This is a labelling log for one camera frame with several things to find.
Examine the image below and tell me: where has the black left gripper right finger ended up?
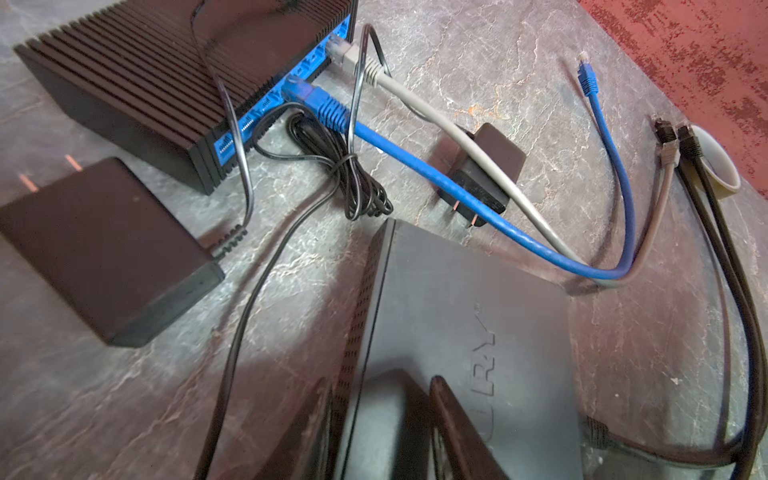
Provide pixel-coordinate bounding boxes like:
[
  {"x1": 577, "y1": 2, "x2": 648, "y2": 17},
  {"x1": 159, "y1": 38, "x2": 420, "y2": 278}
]
[{"x1": 429, "y1": 376, "x2": 508, "y2": 479}]

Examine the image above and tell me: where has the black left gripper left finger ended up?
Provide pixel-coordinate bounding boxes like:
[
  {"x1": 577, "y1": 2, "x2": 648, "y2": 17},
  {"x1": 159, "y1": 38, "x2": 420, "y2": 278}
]
[{"x1": 255, "y1": 378, "x2": 332, "y2": 479}]

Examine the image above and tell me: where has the black network switch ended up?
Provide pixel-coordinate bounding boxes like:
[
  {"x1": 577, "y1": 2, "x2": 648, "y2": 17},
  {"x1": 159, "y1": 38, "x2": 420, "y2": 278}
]
[
  {"x1": 15, "y1": 1, "x2": 358, "y2": 195},
  {"x1": 330, "y1": 219, "x2": 583, "y2": 479}
]

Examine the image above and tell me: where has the black power adapter with cable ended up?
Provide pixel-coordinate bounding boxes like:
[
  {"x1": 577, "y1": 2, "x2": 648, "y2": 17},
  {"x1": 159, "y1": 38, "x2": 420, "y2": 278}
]
[{"x1": 191, "y1": 23, "x2": 529, "y2": 480}]

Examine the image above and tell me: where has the blue ethernet cable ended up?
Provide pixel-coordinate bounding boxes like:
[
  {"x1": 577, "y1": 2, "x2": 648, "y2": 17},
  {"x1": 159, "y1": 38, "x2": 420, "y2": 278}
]
[{"x1": 280, "y1": 50, "x2": 637, "y2": 282}]

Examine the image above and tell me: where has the grey ethernet cable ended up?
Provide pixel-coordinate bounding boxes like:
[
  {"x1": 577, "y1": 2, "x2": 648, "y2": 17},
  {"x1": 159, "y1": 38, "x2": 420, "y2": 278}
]
[{"x1": 326, "y1": 34, "x2": 682, "y2": 289}]

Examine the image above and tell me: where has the brown tape roll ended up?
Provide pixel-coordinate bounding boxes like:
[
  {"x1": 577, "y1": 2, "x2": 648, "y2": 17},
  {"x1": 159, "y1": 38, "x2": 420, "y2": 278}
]
[{"x1": 690, "y1": 124, "x2": 742, "y2": 200}]

